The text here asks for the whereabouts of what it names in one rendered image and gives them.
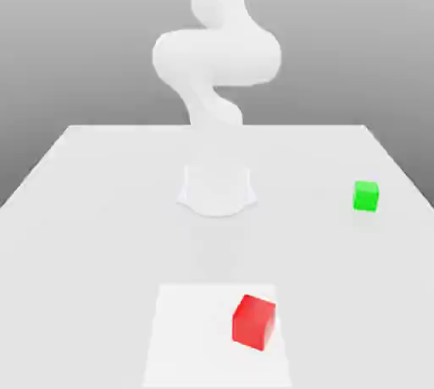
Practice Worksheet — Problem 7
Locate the small green cube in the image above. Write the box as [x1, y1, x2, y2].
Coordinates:
[352, 180, 380, 213]

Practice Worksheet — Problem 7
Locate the small red cube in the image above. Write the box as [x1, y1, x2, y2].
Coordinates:
[231, 293, 277, 352]

